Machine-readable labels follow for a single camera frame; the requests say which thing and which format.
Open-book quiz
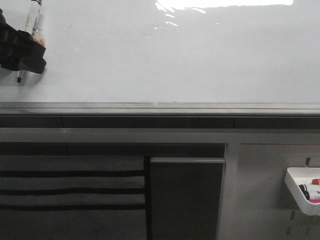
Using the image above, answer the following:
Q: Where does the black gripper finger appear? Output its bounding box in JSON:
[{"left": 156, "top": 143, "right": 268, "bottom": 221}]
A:
[{"left": 18, "top": 41, "right": 47, "bottom": 74}]

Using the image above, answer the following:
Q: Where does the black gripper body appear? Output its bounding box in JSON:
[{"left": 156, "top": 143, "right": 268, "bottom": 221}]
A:
[{"left": 0, "top": 9, "right": 33, "bottom": 71}]

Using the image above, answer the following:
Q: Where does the black whiteboard marker with tape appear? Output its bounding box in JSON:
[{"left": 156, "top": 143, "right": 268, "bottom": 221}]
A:
[{"left": 16, "top": 0, "right": 46, "bottom": 84}]

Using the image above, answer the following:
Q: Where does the grey fabric pocket organizer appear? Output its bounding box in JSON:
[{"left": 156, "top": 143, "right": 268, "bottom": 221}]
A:
[{"left": 0, "top": 155, "right": 152, "bottom": 240}]

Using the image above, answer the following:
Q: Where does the white plastic marker tray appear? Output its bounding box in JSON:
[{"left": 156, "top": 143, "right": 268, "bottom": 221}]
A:
[{"left": 284, "top": 167, "right": 320, "bottom": 216}]

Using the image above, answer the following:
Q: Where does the black capped marker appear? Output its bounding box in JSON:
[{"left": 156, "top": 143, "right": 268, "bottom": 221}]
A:
[{"left": 299, "top": 184, "right": 320, "bottom": 194}]

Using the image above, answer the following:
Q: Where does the red capped marker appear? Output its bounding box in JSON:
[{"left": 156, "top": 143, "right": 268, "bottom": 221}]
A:
[{"left": 311, "top": 178, "right": 320, "bottom": 185}]

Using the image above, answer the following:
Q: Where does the pink capped marker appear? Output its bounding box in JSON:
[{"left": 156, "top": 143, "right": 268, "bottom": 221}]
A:
[{"left": 303, "top": 191, "right": 320, "bottom": 204}]

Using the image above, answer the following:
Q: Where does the white whiteboard with aluminium frame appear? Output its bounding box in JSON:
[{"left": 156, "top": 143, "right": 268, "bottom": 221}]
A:
[{"left": 0, "top": 0, "right": 320, "bottom": 116}]

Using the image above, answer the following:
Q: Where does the grey metal stand frame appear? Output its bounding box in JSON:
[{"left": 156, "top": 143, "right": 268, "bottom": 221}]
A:
[{"left": 0, "top": 128, "right": 320, "bottom": 240}]

